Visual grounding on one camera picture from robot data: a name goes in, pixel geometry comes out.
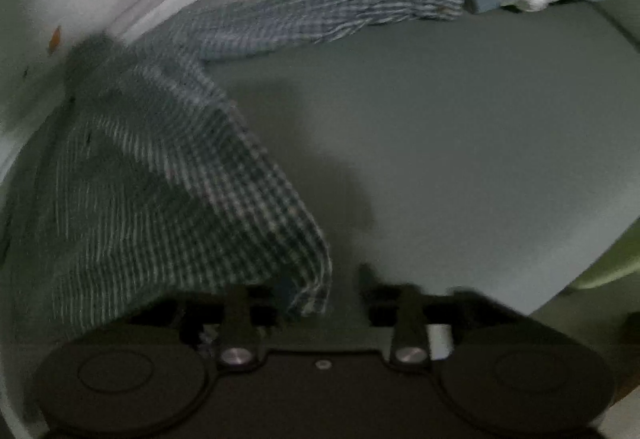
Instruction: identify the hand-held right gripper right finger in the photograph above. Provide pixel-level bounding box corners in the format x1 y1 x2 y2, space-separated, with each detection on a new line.
358 264 502 374

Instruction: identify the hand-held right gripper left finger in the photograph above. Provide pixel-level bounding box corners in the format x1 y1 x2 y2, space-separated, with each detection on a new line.
176 284 282 373

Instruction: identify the blue white plaid shirt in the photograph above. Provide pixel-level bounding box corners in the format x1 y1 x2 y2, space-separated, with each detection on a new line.
9 0 466 341

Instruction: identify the light green cloth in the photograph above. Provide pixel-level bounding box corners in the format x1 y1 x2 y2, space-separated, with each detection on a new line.
572 214 640 291

